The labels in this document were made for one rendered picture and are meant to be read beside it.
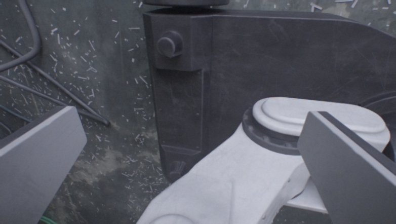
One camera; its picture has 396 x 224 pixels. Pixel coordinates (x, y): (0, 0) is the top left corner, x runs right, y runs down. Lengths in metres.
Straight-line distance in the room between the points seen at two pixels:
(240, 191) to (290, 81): 0.28
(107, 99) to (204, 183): 0.67
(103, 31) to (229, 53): 0.46
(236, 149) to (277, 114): 0.09
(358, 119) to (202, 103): 0.30
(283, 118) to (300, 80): 0.16
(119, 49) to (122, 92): 0.16
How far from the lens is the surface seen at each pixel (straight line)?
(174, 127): 0.55
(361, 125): 0.39
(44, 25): 0.92
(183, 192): 0.25
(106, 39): 0.77
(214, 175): 0.30
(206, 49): 0.45
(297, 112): 0.37
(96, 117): 0.92
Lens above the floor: 0.61
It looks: 56 degrees down
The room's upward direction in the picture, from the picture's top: 156 degrees counter-clockwise
